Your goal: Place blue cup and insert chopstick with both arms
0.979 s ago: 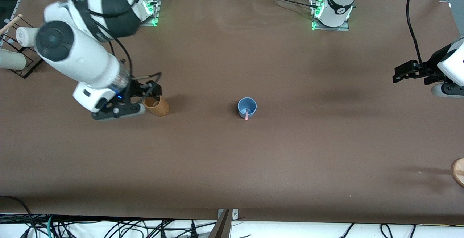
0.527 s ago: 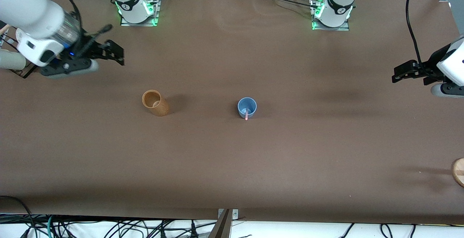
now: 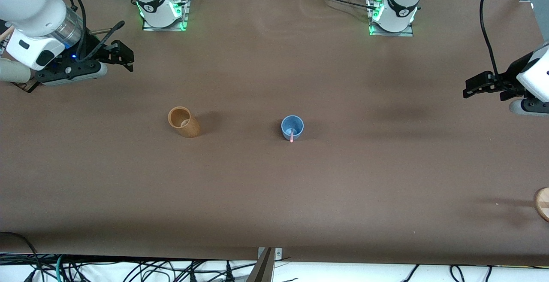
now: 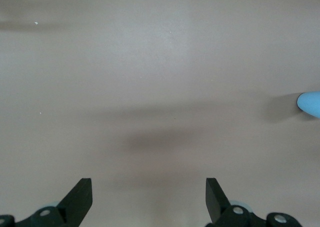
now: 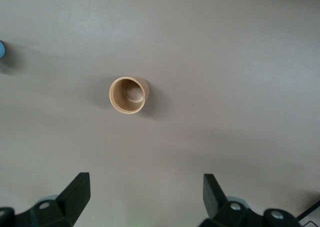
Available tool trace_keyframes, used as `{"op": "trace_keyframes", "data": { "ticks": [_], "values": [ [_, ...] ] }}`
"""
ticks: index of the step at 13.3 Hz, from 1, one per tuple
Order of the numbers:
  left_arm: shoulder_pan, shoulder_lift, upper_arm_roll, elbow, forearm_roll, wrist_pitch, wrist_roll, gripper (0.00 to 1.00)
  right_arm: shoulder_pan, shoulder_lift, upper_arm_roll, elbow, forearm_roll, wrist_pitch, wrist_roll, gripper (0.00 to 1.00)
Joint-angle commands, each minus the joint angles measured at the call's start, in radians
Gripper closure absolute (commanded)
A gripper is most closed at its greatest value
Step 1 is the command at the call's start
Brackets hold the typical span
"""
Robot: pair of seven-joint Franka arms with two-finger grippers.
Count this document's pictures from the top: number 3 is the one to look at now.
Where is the brown bamboo cup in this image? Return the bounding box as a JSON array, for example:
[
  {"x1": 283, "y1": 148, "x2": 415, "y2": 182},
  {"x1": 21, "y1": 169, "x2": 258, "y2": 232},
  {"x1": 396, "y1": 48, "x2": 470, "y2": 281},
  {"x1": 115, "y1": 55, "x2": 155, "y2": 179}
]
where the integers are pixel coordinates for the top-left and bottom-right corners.
[{"x1": 168, "y1": 106, "x2": 201, "y2": 138}]

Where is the white cup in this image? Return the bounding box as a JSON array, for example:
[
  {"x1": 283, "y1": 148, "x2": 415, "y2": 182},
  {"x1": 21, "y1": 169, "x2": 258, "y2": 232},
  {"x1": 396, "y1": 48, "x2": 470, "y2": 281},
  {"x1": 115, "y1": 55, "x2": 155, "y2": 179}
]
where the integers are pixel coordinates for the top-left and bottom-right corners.
[{"x1": 0, "y1": 58, "x2": 32, "y2": 83}]

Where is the black looped cable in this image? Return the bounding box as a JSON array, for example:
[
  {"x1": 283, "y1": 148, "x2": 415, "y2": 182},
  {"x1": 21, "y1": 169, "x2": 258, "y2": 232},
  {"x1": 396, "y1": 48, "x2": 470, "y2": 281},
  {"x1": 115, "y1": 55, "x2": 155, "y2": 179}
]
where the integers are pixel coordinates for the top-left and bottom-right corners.
[{"x1": 0, "y1": 231, "x2": 41, "y2": 282}]

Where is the brown table mat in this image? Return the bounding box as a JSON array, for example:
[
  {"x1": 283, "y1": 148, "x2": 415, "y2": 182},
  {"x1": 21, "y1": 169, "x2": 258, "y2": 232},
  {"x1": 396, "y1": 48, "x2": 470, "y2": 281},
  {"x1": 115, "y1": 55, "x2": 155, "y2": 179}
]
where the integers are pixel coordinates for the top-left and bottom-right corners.
[{"x1": 0, "y1": 0, "x2": 549, "y2": 266}]

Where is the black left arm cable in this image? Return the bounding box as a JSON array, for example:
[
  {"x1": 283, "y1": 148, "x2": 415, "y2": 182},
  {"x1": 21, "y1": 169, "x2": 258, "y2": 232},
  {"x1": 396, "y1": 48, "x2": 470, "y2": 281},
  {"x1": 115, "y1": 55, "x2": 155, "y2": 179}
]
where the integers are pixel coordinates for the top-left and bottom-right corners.
[{"x1": 480, "y1": 0, "x2": 507, "y2": 86}]

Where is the blue cup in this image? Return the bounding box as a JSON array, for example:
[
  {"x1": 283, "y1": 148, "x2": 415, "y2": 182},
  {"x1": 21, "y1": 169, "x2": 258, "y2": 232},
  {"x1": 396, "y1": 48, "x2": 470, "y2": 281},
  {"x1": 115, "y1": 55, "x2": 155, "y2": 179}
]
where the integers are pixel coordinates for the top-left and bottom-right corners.
[{"x1": 281, "y1": 115, "x2": 305, "y2": 141}]

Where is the dark wedge bar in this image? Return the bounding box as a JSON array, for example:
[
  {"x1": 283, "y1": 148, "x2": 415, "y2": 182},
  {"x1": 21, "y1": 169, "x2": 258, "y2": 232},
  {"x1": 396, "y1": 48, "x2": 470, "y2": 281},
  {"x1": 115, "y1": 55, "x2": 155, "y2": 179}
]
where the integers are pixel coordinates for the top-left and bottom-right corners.
[{"x1": 246, "y1": 248, "x2": 275, "y2": 282}]

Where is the small metal bracket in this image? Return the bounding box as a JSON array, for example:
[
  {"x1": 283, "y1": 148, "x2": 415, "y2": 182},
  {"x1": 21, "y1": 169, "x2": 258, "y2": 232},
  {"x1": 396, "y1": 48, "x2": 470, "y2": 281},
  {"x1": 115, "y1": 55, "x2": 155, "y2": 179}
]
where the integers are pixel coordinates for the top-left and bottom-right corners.
[{"x1": 257, "y1": 247, "x2": 283, "y2": 259}]

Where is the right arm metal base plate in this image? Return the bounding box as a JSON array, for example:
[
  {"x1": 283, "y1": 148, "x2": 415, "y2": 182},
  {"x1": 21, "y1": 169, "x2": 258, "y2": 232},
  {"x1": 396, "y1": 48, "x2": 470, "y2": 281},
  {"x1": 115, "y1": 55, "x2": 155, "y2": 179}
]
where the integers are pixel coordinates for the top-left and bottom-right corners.
[{"x1": 142, "y1": 0, "x2": 191, "y2": 32}]

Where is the black wire cup rack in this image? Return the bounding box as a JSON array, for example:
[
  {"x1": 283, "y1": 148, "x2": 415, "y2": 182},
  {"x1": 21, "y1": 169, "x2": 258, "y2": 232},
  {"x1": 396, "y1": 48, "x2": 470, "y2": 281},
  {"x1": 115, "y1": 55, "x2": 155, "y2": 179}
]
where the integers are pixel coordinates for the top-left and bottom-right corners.
[{"x1": 11, "y1": 79, "x2": 42, "y2": 94}]

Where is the round wooden board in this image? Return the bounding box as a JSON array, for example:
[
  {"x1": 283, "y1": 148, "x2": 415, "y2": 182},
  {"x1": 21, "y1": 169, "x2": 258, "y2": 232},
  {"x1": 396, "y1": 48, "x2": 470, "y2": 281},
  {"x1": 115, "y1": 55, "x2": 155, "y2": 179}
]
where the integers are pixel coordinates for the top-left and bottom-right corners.
[{"x1": 534, "y1": 187, "x2": 549, "y2": 223}]

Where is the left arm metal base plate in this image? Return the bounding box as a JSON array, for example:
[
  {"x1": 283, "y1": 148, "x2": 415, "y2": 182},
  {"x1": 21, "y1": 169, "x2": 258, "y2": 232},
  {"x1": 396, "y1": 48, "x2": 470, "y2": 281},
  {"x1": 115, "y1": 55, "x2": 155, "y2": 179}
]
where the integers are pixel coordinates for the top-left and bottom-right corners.
[{"x1": 368, "y1": 0, "x2": 415, "y2": 37}]

